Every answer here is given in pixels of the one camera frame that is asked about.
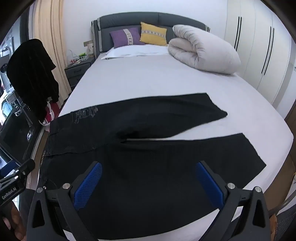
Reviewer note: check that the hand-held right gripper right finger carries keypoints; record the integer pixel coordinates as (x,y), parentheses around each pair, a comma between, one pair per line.
(209,185)

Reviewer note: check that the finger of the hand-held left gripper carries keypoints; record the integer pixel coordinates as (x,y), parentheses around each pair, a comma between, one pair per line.
(23,166)

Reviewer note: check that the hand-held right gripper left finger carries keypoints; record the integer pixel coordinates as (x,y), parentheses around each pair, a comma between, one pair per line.
(89,185)

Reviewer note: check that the black pants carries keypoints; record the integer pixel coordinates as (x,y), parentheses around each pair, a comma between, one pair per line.
(138,173)

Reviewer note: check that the person's left hand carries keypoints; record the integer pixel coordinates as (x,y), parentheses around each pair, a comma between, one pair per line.
(12,222)

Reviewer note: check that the black mesh chair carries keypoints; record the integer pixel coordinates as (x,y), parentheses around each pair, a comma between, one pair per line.
(286,224)

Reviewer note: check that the hanging black garment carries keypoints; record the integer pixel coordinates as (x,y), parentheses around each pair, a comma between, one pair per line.
(32,76)

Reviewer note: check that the dark grey nightstand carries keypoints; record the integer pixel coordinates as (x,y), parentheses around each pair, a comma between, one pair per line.
(76,71)

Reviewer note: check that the bed with white sheet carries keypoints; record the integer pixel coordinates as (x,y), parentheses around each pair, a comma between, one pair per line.
(150,78)

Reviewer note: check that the beige curtain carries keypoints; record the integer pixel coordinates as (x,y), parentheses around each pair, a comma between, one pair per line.
(52,34)

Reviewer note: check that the flat white pillow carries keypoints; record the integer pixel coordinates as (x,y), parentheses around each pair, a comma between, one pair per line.
(129,52)

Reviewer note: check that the white wardrobe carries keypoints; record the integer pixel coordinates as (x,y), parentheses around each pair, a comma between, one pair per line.
(261,41)

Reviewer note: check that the purple patterned pillow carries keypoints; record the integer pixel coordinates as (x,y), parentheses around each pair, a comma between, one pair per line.
(126,37)

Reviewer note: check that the yellow patterned pillow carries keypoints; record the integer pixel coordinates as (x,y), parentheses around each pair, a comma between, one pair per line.
(153,33)

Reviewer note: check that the grey padded headboard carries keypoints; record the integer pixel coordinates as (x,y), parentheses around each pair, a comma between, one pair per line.
(129,22)

